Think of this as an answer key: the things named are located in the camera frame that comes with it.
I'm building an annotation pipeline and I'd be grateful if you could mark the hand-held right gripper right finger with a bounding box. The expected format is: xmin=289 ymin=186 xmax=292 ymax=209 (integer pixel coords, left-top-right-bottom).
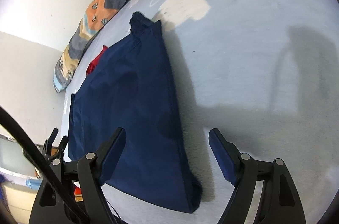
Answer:
xmin=209 ymin=128 xmax=306 ymax=224

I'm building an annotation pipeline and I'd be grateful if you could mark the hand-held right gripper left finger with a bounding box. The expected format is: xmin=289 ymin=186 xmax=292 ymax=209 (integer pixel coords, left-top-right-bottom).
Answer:
xmin=29 ymin=127 xmax=126 ymax=224

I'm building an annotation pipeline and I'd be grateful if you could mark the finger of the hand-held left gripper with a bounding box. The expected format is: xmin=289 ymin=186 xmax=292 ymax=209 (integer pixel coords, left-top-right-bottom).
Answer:
xmin=44 ymin=128 xmax=59 ymax=154
xmin=56 ymin=136 xmax=69 ymax=159

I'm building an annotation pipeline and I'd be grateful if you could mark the navy shirt with red collar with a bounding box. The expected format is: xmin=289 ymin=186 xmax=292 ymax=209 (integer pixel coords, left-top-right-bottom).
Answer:
xmin=68 ymin=11 xmax=203 ymax=214

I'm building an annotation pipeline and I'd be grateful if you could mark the light blue cloud bed sheet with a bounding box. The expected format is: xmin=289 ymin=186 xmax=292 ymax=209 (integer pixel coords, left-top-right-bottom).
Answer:
xmin=61 ymin=0 xmax=337 ymax=224

